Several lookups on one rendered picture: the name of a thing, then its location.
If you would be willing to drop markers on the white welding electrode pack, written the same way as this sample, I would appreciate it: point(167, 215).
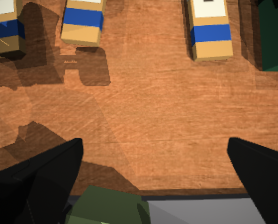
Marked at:
point(210, 30)
point(83, 22)

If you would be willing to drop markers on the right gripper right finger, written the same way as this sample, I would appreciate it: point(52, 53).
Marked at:
point(257, 169)

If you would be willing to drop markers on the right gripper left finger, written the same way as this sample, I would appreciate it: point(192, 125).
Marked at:
point(35, 191)

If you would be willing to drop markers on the tan cardboard box with white label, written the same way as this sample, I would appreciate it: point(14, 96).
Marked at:
point(12, 32)

